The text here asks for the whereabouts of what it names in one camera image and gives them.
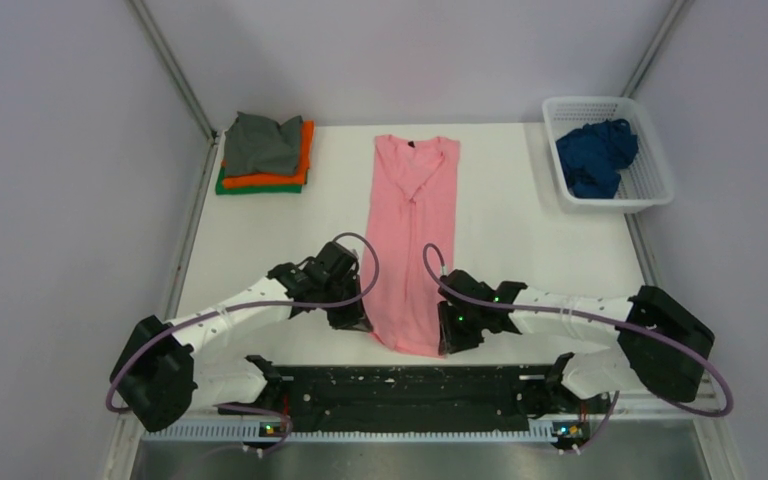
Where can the blue crumpled t shirt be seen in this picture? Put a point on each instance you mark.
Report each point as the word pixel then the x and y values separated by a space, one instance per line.
pixel 592 156

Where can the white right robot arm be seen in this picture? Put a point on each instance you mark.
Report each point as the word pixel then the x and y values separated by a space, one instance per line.
pixel 645 340

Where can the pink t shirt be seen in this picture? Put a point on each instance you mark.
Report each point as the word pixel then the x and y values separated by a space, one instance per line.
pixel 412 203

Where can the grey folded t shirt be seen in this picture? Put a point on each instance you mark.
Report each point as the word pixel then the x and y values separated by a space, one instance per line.
pixel 256 144

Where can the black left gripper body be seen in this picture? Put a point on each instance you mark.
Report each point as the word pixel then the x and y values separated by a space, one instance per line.
pixel 345 316

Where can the white slotted cable duct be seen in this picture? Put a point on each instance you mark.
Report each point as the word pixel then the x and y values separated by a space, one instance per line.
pixel 268 431

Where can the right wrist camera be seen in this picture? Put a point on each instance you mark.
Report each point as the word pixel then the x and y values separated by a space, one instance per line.
pixel 460 288

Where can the green folded t shirt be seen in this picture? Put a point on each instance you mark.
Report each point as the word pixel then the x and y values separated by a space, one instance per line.
pixel 221 190

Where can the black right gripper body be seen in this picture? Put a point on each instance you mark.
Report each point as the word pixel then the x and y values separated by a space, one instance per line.
pixel 462 328

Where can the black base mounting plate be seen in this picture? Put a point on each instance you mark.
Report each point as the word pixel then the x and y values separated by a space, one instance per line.
pixel 420 399

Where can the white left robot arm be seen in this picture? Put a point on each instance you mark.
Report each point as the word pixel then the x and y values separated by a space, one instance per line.
pixel 168 369

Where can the white plastic basket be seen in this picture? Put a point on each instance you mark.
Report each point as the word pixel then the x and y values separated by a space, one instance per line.
pixel 647 182

